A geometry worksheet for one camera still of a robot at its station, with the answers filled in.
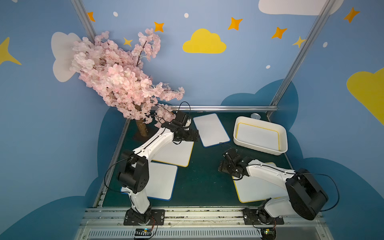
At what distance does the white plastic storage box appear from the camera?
104cm

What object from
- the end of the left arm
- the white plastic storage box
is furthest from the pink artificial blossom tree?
the white plastic storage box

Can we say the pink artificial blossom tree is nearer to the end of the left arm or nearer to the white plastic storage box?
the end of the left arm
